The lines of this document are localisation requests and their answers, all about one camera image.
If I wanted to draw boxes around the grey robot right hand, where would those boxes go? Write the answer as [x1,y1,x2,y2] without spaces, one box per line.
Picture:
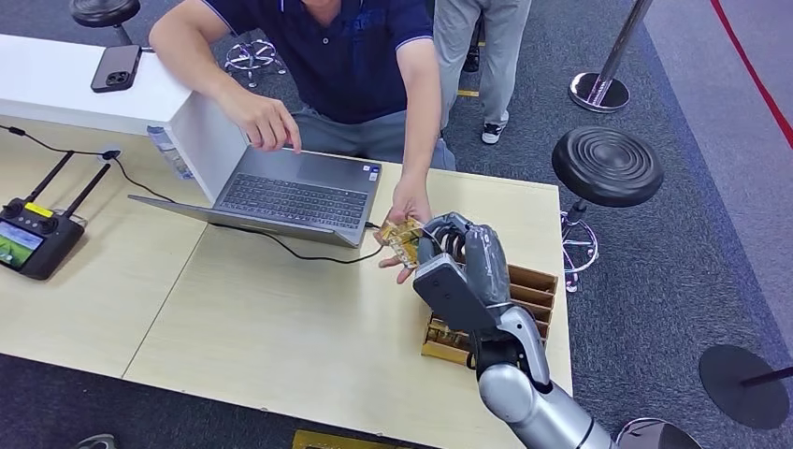
[418,212,513,311]

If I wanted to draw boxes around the person's left hand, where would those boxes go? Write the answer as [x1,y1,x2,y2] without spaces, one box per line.
[373,176,435,285]

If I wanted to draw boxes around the person's right hand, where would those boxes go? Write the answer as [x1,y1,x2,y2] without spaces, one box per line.
[220,93,304,155]

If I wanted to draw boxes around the gold patterned card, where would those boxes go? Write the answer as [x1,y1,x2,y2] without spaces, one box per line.
[426,317,473,350]
[378,216,426,269]

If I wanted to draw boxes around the wooden card tray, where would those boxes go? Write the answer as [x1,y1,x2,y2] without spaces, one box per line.
[420,263,559,368]

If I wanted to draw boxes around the seated person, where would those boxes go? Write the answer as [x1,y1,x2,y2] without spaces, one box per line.
[148,0,457,285]

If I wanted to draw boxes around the standing person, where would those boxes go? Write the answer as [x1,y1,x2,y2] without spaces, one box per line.
[433,0,533,146]

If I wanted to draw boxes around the chrome stool base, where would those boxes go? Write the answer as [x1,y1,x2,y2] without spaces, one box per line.
[223,37,287,89]

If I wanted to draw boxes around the grey laptop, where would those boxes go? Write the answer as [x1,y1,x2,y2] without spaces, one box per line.
[128,144,382,249]

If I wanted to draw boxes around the clear water bottle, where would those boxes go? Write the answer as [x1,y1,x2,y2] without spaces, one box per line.
[146,125,195,181]

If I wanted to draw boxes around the black round stool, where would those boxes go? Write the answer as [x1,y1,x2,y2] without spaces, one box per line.
[69,0,142,48]
[550,126,665,294]

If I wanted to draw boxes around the dark smartphone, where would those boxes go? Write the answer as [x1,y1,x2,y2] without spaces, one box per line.
[91,45,142,94]

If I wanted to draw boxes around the white desk cabinet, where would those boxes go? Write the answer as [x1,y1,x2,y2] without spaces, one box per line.
[0,34,251,203]

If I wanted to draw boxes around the yellow floor tape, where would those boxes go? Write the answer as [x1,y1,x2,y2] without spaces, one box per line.
[291,428,411,449]

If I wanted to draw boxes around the chrome stanchion base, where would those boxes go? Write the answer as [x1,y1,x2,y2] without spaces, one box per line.
[616,418,704,449]

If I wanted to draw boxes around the black remote controller with screen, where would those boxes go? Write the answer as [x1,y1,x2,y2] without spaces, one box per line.
[0,150,113,282]

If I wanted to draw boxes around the black stanchion base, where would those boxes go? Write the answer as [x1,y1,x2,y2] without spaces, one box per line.
[699,343,793,431]

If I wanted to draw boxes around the red floor tape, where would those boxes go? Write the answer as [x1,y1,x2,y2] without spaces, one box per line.
[709,0,793,152]

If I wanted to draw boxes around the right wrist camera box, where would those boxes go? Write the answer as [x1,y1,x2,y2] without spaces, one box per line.
[412,253,498,334]

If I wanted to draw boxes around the black laptop power cable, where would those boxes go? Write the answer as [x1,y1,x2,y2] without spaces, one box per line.
[209,220,386,266]

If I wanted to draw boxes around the chrome stanchion post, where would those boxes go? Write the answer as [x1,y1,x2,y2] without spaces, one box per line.
[569,0,655,115]

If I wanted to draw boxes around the thin black cable with plug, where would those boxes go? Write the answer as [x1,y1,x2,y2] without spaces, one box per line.
[0,125,178,205]

